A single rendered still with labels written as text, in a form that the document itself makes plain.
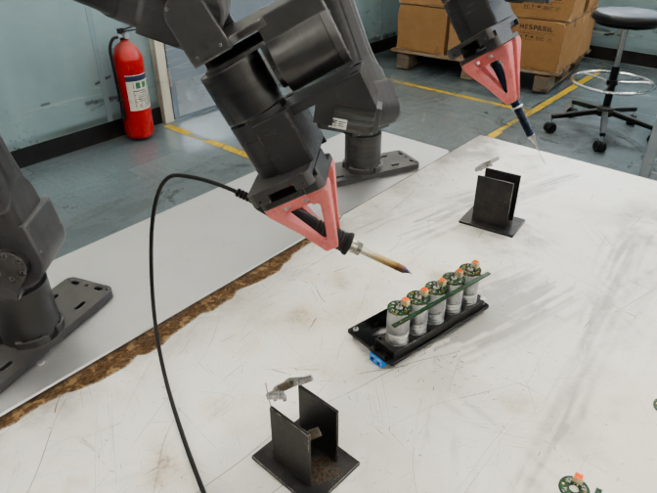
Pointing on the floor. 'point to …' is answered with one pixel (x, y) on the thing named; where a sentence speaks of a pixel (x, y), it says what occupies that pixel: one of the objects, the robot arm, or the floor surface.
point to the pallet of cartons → (546, 41)
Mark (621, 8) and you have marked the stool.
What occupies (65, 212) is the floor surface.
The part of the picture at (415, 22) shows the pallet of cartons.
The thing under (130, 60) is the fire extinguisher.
